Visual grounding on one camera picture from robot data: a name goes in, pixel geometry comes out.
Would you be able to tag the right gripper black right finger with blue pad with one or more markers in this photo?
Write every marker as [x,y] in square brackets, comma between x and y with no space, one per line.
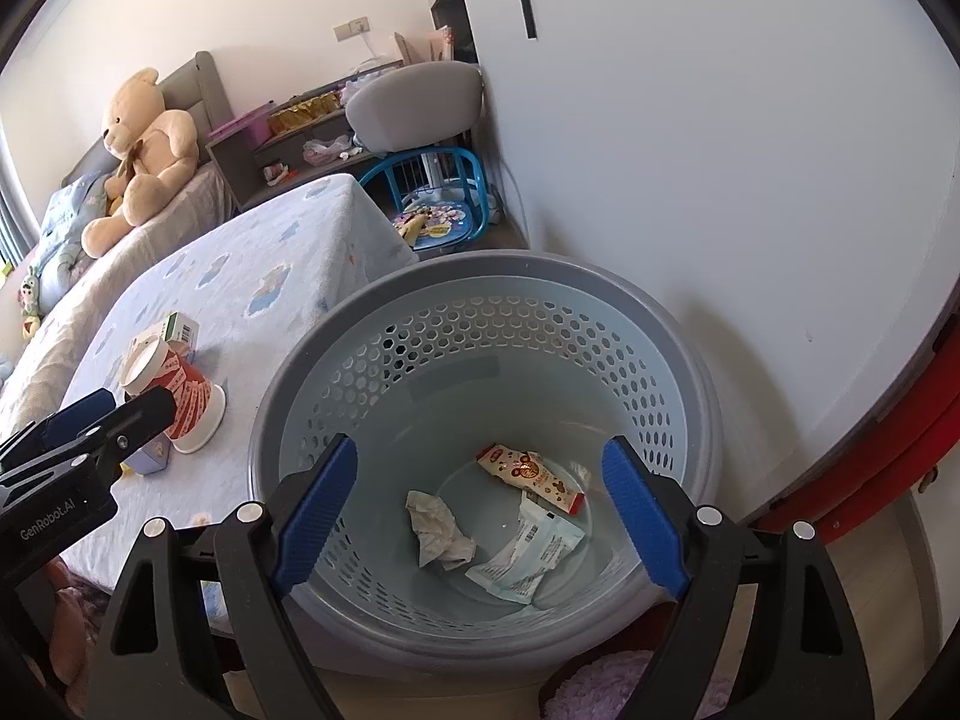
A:
[803,657]

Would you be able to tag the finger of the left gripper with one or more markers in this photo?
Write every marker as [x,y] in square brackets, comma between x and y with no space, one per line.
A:
[39,437]
[115,437]

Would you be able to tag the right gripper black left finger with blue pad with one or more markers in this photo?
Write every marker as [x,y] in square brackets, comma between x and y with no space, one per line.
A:
[193,605]

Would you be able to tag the red white paper cup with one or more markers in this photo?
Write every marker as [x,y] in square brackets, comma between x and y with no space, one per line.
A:
[199,403]

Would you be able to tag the white green medicine box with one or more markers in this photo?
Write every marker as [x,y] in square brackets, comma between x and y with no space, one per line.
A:
[180,333]

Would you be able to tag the lavender long carton box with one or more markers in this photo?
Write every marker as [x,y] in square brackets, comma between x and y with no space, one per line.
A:
[151,458]

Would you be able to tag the grey bed with headboard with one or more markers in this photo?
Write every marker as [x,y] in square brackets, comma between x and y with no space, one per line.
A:
[183,199]

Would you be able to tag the small green plush toy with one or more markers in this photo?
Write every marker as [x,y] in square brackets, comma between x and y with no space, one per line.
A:
[28,297]

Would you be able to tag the blue patterned fleece blanket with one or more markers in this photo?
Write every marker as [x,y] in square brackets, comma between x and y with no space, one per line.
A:
[255,286]

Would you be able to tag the blue pillow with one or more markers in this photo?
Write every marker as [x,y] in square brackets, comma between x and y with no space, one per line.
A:
[59,254]

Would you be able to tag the white blue plastic wrapper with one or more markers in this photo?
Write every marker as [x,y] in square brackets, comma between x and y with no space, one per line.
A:
[543,540]

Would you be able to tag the crumpled white tissue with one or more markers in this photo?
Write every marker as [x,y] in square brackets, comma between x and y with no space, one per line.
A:
[439,538]

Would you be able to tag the red snack wrapper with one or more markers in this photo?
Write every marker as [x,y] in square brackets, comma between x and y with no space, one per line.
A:
[527,471]

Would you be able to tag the beige teddy bear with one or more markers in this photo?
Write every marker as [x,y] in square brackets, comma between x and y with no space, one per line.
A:
[159,153]

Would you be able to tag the grey perforated laundry basket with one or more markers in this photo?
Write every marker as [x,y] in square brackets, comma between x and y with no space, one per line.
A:
[425,369]

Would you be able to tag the pink storage box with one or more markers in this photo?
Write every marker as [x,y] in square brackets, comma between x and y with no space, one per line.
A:
[253,127]

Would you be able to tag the pink plastic bag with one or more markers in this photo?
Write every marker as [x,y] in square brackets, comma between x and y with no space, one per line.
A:
[317,153]

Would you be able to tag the grey shelf unit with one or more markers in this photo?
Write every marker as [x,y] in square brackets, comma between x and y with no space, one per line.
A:
[256,175]

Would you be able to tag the grey office chair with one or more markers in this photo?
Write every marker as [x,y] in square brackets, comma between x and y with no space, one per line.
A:
[415,106]

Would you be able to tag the wall power socket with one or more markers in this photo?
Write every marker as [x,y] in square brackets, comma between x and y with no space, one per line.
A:
[353,28]

